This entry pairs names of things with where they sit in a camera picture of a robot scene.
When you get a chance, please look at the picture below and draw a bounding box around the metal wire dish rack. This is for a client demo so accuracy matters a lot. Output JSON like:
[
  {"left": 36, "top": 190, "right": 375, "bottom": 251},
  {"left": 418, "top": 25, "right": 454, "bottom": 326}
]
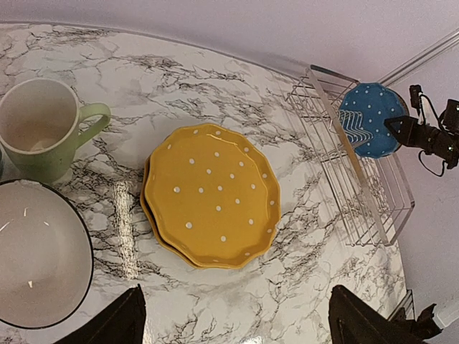
[{"left": 286, "top": 64, "right": 415, "bottom": 246}]

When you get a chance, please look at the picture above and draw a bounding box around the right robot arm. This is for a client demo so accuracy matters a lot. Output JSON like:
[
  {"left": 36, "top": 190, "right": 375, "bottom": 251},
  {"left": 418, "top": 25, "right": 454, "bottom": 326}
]
[{"left": 384, "top": 99, "right": 458, "bottom": 177}]

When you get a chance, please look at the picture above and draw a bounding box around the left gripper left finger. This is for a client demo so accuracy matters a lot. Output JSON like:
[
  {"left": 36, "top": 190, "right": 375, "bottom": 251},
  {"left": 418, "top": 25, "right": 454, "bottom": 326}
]
[{"left": 57, "top": 285, "right": 146, "bottom": 344}]

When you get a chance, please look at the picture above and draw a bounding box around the right aluminium frame post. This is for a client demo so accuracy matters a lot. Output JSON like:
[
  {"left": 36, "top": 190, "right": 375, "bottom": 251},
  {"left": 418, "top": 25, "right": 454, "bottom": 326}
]
[{"left": 379, "top": 28, "right": 459, "bottom": 87}]

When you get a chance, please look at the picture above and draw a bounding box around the white saucer dark rim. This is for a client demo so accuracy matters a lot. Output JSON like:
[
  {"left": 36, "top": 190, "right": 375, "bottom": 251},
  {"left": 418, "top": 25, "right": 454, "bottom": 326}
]
[{"left": 1, "top": 179, "right": 94, "bottom": 330}]

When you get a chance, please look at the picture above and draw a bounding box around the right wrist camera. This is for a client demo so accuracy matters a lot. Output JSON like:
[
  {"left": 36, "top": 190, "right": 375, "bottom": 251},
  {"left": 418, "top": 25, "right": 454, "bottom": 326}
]
[{"left": 410, "top": 85, "right": 423, "bottom": 115}]

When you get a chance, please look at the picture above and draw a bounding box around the blue dotted plate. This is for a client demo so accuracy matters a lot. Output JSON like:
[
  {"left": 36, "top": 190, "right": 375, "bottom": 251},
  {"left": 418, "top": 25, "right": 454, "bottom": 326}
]
[{"left": 339, "top": 82, "right": 409, "bottom": 159}]

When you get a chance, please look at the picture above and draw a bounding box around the yellow dotted plate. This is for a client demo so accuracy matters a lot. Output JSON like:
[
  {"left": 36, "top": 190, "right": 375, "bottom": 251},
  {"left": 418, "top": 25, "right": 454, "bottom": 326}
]
[
  {"left": 145, "top": 123, "right": 281, "bottom": 269},
  {"left": 140, "top": 158, "right": 202, "bottom": 269}
]

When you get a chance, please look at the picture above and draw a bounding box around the yellow dotted plate front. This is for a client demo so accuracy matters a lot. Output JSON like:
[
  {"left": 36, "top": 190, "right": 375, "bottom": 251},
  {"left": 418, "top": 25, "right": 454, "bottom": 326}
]
[{"left": 140, "top": 158, "right": 202, "bottom": 269}]

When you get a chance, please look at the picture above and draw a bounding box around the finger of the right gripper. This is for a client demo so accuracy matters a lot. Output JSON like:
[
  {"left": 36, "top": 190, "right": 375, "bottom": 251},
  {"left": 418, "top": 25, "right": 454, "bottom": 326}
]
[{"left": 384, "top": 115, "right": 416, "bottom": 146}]

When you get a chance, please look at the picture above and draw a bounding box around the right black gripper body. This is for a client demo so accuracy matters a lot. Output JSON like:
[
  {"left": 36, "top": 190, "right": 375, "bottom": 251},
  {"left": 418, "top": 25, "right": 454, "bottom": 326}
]
[{"left": 408, "top": 123, "right": 440, "bottom": 151}]

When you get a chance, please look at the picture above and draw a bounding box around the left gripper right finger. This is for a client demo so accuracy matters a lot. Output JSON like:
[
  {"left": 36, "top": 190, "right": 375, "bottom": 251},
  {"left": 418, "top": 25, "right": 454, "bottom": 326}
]
[{"left": 328, "top": 285, "right": 441, "bottom": 343}]

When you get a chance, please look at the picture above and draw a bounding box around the light green mug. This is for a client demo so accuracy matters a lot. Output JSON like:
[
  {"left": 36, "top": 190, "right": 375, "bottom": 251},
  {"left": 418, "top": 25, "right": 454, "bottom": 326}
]
[{"left": 1, "top": 78, "right": 111, "bottom": 183}]

